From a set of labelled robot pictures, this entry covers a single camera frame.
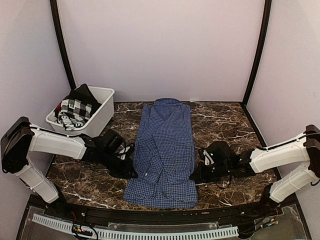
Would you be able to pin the blue checked long sleeve shirt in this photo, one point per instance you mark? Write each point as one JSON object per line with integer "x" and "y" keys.
{"x": 164, "y": 158}

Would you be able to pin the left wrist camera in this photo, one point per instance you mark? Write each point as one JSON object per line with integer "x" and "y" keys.
{"x": 112, "y": 141}

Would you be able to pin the black white patterned shirt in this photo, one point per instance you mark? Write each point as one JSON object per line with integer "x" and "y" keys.
{"x": 76, "y": 108}

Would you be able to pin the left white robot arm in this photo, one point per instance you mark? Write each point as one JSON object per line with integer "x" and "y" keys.
{"x": 24, "y": 137}

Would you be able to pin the white slotted cable duct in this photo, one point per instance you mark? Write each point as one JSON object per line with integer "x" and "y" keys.
{"x": 121, "y": 231}

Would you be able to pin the right black frame post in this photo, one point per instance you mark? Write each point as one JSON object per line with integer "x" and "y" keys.
{"x": 258, "y": 52}

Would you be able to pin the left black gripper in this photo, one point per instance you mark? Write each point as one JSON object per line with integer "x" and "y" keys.
{"x": 128, "y": 167}

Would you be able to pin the left black frame post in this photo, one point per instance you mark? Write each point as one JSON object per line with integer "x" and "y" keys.
{"x": 61, "y": 43}

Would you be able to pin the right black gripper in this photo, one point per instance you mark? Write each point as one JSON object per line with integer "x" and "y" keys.
{"x": 201, "y": 176}

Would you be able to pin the black frame post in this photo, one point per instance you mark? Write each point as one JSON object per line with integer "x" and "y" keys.
{"x": 258, "y": 52}
{"x": 61, "y": 43}

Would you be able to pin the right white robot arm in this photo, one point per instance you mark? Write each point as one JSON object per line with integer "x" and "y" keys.
{"x": 303, "y": 149}

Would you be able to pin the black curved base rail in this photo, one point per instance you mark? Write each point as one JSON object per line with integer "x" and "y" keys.
{"x": 285, "y": 222}

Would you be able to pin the white plastic bin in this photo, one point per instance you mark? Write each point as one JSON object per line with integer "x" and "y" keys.
{"x": 95, "y": 125}

